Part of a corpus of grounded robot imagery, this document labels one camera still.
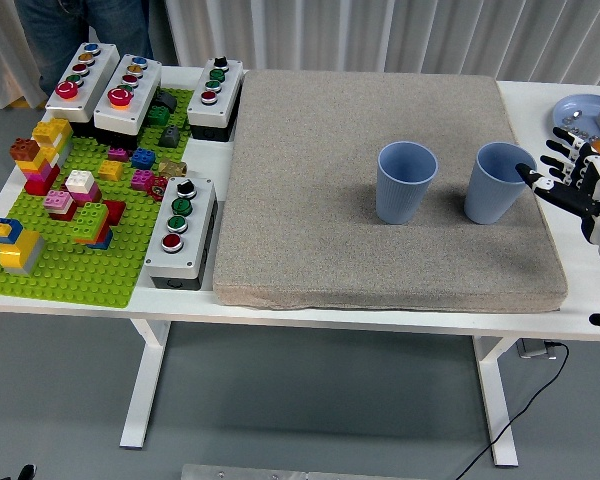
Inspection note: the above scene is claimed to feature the person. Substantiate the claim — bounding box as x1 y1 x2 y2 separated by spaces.
13 0 155 96

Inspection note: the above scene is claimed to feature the four-button control box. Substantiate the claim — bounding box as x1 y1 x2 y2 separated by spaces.
186 56 245 143
143 176 220 291

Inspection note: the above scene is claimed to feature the grey-brown fabric mat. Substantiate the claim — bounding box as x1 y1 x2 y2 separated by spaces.
212 68 569 315

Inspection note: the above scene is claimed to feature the five-button control box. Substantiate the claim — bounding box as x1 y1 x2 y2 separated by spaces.
93 53 163 149
45 42 120 132

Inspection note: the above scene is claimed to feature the yellow brown red brick tower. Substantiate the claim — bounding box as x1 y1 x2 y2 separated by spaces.
9 117 75 197

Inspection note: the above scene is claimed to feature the green-topped red brick stack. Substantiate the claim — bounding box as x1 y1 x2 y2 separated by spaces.
71 199 127 251

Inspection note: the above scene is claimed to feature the grey power adapter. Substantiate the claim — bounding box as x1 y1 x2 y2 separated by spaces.
517 338 556 359

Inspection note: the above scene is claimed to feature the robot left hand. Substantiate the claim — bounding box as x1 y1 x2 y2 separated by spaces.
0 464 38 480

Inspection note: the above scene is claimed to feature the white table leg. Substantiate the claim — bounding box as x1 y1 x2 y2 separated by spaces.
119 319 172 449
472 335 519 469

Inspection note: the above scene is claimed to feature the green brick baseplate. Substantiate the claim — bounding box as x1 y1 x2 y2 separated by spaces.
0 87 196 308

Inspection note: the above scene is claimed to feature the pink-topped red brick stack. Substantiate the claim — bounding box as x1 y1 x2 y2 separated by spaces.
43 189 79 222

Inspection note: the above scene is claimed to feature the blue plate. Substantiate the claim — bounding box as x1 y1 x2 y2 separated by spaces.
552 93 600 164

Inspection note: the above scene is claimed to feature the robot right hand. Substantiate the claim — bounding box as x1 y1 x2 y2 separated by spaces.
514 126 600 251

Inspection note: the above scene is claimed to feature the white curtain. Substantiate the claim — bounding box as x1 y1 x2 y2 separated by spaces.
0 0 600 109

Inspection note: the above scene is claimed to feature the black power cable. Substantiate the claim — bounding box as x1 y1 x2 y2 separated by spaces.
457 340 570 480

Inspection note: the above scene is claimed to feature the blue ribbed cup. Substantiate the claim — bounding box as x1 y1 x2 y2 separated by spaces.
375 140 440 226
463 141 539 226

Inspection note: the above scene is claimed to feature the grey sloped piece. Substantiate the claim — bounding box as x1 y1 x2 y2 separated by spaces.
158 125 182 149

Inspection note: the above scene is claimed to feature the white-topped pink brick stack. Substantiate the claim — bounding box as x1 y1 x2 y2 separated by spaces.
64 169 104 206

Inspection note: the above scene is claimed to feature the yellow blue grey brick stack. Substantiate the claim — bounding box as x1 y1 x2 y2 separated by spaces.
0 217 46 277

